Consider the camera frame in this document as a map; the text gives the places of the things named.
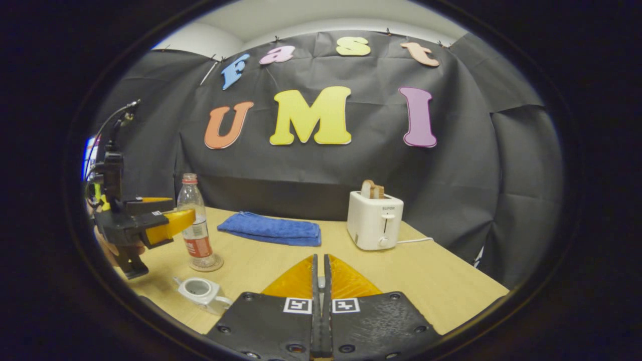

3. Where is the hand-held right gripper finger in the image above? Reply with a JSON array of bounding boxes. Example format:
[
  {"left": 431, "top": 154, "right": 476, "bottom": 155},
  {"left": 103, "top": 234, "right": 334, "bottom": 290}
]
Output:
[
  {"left": 205, "top": 253, "right": 322, "bottom": 361},
  {"left": 323, "top": 253, "right": 443, "bottom": 361}
]

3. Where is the clear plastic water bottle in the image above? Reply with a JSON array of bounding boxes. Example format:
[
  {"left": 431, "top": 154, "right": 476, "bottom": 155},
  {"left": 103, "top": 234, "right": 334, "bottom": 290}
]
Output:
[{"left": 177, "top": 173, "right": 214, "bottom": 269}]

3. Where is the round wooden coaster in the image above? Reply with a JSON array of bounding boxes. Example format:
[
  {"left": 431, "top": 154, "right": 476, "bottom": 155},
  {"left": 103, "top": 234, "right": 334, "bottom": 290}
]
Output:
[{"left": 188, "top": 253, "right": 225, "bottom": 273}]

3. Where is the white porcelain teacup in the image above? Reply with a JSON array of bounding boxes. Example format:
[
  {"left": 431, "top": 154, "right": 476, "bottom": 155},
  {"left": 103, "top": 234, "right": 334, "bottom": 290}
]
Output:
[{"left": 173, "top": 276, "right": 234, "bottom": 317}]

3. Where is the computer monitor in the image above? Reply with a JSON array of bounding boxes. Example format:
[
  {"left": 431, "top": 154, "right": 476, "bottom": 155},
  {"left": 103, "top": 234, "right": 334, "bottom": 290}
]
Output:
[{"left": 82, "top": 135, "right": 100, "bottom": 182}]

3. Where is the blue folded towel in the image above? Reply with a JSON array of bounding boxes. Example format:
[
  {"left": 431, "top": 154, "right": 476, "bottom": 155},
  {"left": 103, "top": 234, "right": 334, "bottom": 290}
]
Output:
[{"left": 217, "top": 211, "right": 323, "bottom": 247}]

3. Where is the white toaster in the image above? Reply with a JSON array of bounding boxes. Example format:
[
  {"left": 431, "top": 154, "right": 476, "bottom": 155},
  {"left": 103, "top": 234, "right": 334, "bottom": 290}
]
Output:
[{"left": 347, "top": 191, "right": 405, "bottom": 251}]

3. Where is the black backdrop cloth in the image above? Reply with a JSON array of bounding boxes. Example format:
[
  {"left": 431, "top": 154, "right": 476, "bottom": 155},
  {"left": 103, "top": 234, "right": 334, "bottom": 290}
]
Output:
[{"left": 88, "top": 30, "right": 565, "bottom": 291}]

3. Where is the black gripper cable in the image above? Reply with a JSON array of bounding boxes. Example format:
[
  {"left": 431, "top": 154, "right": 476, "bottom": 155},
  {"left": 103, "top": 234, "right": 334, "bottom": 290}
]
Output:
[{"left": 85, "top": 99, "right": 142, "bottom": 176}]

